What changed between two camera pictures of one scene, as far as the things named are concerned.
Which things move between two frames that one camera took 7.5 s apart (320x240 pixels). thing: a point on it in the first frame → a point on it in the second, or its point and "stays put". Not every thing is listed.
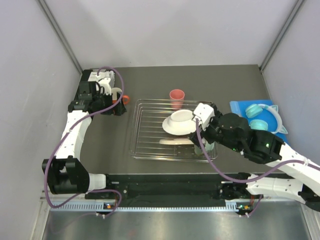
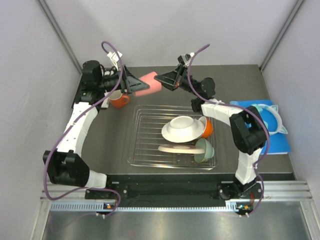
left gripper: x=117 y=110 → x=130 y=83
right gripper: x=204 y=134 → x=173 y=80
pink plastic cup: x=177 y=97 → x=155 y=85
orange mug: x=126 y=99 stays put
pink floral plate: x=176 y=141 → x=185 y=148
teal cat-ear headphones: x=255 y=110 stays put
